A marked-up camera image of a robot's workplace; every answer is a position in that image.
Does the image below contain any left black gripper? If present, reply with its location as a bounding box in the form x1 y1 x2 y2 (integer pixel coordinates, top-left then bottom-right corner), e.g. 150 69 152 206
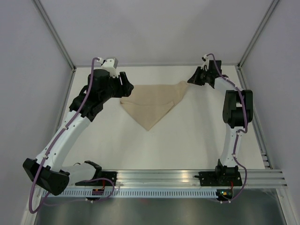
100 72 134 103

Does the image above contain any beige cloth napkin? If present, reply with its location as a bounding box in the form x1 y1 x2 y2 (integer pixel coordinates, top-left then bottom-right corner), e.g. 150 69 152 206
120 81 188 131

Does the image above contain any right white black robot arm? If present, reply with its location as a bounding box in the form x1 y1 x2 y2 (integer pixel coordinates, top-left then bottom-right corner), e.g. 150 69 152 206
188 59 253 187

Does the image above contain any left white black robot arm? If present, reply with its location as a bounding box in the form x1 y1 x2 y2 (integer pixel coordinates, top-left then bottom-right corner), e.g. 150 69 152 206
22 69 134 195

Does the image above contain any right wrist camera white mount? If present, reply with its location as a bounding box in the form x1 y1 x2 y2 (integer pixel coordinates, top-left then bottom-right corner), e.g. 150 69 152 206
201 53 210 71

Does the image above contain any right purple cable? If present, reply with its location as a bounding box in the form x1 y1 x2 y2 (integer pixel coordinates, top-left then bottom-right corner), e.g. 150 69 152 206
203 53 249 204

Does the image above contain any purple cable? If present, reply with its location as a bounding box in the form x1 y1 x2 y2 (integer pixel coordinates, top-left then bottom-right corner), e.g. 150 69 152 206
28 57 115 214
203 53 249 204

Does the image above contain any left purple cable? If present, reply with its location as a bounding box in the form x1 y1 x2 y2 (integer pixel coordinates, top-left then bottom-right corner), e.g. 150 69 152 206
28 57 115 214

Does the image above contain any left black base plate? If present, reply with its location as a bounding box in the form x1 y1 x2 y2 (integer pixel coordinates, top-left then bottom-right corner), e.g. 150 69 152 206
75 171 118 187

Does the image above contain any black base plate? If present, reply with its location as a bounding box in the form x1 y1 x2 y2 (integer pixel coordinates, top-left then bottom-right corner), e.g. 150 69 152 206
194 172 242 187
75 171 118 187

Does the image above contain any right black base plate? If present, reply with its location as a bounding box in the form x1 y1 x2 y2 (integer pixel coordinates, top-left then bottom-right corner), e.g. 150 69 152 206
194 172 242 187

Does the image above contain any white slotted cable duct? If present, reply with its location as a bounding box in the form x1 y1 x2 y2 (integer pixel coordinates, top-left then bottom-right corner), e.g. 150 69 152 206
58 188 217 198

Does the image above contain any aluminium front rail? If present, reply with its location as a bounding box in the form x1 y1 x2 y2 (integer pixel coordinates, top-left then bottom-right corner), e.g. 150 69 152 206
32 169 288 188

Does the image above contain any left aluminium frame post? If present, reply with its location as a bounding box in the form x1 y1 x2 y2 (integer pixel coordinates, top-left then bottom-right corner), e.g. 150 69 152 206
31 0 76 72

